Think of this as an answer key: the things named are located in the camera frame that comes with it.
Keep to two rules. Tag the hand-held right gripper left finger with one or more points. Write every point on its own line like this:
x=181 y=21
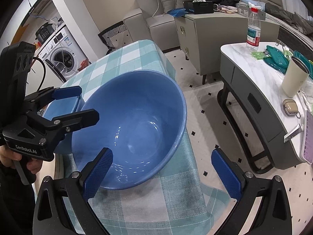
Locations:
x=97 y=173

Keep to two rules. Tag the blue bowl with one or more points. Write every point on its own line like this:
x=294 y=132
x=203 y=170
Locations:
x=63 y=106
x=137 y=117

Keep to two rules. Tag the clear water bottle red cap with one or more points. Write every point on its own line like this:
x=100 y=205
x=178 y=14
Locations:
x=253 y=29

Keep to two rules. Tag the person's left hand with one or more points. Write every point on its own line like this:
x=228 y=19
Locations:
x=5 y=156

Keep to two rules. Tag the beige earbud case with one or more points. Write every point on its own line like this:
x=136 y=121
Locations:
x=291 y=106

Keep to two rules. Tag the grey sofa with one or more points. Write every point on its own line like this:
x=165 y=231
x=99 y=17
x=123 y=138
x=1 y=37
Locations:
x=146 y=24

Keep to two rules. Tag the cardboard box with red flap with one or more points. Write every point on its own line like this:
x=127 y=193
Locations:
x=84 y=64

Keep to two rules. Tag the black pressure cooker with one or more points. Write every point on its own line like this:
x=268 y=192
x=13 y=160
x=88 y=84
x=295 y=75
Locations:
x=45 y=31

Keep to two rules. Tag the green wrapper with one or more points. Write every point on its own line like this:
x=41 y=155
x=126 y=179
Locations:
x=259 y=55

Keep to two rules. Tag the pale purple device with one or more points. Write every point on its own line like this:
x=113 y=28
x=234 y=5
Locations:
x=308 y=139

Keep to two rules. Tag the blue plastic bag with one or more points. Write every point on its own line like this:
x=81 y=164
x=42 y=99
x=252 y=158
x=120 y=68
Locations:
x=177 y=12

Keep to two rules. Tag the black electronic box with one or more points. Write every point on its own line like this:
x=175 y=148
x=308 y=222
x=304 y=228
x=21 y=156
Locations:
x=198 y=7

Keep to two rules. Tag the white washing machine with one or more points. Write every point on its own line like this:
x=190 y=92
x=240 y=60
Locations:
x=62 y=56

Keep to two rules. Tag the grey box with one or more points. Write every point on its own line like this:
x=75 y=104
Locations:
x=244 y=11

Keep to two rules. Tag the dark grey jacket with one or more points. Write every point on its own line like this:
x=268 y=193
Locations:
x=288 y=17

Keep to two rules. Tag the cream tumbler cup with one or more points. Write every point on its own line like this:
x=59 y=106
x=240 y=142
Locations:
x=293 y=78

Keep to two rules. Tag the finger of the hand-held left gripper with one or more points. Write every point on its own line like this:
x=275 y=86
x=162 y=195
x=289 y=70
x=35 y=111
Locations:
x=67 y=92
x=80 y=118

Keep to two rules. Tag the metal ruler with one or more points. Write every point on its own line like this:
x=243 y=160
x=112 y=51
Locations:
x=293 y=133

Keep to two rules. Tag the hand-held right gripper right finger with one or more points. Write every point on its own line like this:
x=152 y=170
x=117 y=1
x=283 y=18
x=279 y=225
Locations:
x=226 y=173

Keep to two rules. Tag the colourful magazine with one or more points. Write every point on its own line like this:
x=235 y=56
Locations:
x=226 y=9

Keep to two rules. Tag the black white patterned chair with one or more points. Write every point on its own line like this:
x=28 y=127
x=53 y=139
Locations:
x=112 y=35

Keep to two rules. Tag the grey marble top side table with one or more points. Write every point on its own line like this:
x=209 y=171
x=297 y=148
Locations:
x=256 y=61

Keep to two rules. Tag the teal checked tablecloth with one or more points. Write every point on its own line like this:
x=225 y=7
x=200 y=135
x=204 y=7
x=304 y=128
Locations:
x=171 y=200

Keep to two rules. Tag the person's left forearm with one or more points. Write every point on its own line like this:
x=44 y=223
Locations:
x=14 y=200

